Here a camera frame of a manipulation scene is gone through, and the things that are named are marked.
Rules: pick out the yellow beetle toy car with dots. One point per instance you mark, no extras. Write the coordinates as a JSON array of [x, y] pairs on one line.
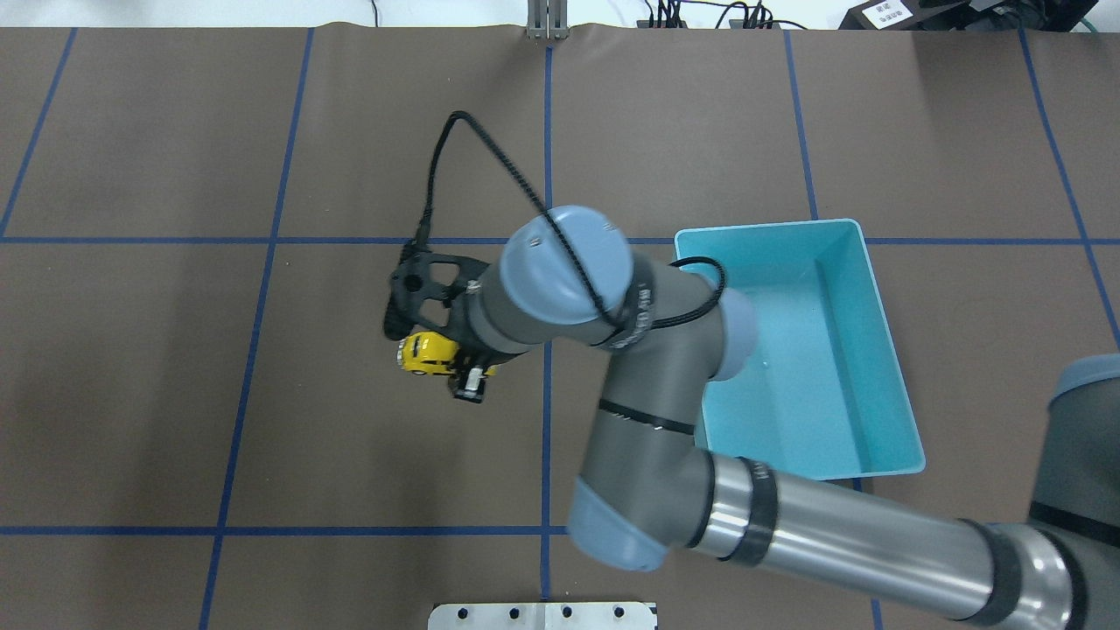
[[427, 353]]

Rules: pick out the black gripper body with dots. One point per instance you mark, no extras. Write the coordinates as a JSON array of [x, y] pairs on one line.
[[470, 382]]

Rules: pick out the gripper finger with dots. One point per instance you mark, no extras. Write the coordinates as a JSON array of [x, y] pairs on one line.
[[469, 383]]

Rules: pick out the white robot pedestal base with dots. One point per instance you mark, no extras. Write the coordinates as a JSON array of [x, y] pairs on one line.
[[545, 615]]

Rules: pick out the aluminium frame post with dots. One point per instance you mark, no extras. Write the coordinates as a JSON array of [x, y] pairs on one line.
[[548, 20]]

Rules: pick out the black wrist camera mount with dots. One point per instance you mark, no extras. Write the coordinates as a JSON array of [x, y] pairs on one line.
[[420, 277]]

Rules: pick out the light blue plastic bin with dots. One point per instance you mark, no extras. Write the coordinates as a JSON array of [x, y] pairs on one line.
[[822, 394]]

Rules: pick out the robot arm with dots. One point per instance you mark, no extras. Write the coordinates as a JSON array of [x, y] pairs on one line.
[[646, 487]]

